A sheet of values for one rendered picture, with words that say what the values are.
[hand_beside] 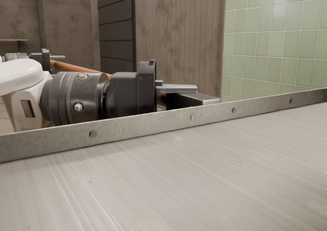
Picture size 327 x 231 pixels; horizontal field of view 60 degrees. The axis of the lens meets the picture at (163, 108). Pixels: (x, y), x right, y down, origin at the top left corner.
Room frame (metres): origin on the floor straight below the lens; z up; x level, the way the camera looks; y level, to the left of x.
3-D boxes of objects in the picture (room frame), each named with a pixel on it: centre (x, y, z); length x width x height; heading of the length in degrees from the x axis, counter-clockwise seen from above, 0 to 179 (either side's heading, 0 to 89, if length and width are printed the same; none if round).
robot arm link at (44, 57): (1.11, 0.51, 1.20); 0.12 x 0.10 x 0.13; 121
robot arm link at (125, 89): (0.42, 0.07, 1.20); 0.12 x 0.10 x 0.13; 86
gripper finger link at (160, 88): (0.42, -0.02, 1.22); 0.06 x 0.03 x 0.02; 86
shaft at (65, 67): (1.16, 0.43, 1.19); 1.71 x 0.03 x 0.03; 31
